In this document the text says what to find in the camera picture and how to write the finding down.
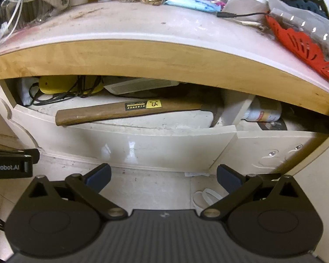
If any white drawer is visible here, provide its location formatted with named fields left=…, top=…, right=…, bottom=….
left=209, top=131, right=329, bottom=174
left=11, top=105, right=236, bottom=172

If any white right drawer front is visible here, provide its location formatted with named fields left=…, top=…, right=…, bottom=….
left=209, top=131, right=329, bottom=174

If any yellow plastic device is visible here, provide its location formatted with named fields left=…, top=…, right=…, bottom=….
left=38, top=75, right=104, bottom=95

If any white tube can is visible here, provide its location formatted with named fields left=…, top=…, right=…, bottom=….
left=242, top=96, right=282, bottom=122

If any clear plastic organizer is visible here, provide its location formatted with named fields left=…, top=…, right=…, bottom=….
left=0, top=0, right=54, bottom=30

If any orange plastic basket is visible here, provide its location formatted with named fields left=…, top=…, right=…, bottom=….
left=266, top=16, right=329, bottom=80

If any wooden desk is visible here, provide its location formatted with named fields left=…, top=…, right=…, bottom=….
left=0, top=0, right=329, bottom=176

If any clear plastic bag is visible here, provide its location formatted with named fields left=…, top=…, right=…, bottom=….
left=268, top=0, right=329, bottom=61

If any blue face mask pack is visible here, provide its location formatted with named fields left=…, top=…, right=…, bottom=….
left=165, top=0, right=221, bottom=12

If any white strap on floor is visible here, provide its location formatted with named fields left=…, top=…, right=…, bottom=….
left=192, top=188, right=226, bottom=216

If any black cable bundle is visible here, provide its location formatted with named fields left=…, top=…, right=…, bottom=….
left=28, top=75, right=105, bottom=106

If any wooden handle hammer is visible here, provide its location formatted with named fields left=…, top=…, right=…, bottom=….
left=55, top=98, right=221, bottom=127

